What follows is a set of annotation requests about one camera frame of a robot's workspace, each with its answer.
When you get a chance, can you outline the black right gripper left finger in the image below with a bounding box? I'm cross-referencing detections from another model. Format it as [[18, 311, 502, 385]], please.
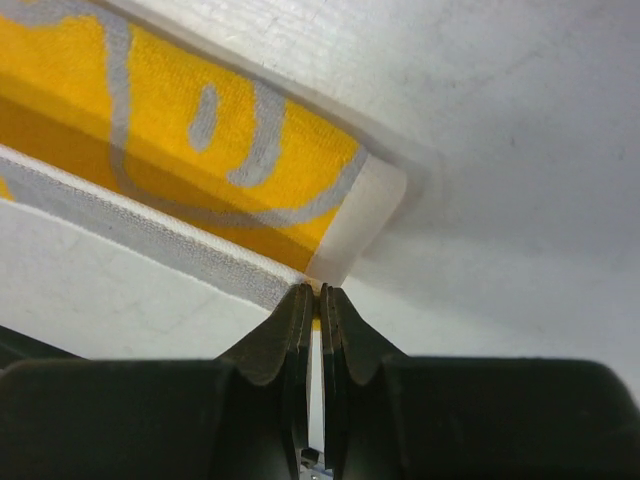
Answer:
[[1, 284, 314, 479]]

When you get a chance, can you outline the grey yellow towel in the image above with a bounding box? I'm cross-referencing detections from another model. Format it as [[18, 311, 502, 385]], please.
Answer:
[[0, 0, 409, 331]]

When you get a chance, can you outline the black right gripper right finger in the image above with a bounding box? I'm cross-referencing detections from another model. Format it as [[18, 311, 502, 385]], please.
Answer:
[[319, 286, 639, 479]]

